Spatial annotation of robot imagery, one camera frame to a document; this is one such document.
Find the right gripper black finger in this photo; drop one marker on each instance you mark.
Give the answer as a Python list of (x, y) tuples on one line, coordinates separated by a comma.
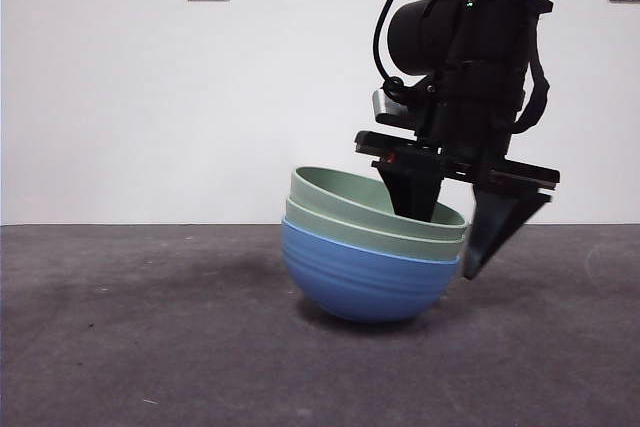
[(412, 194), (492, 227)]

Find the green ribbed bowl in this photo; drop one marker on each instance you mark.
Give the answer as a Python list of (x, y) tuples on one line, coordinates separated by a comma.
[(360, 232), (345, 192)]

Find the blue ribbed bowl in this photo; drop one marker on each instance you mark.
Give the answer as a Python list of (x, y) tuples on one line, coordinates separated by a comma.
[(360, 287)]

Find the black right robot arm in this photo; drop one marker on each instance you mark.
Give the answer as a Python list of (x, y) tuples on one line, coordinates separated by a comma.
[(470, 12)]

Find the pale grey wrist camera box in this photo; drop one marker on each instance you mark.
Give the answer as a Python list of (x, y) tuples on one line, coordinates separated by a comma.
[(392, 107)]

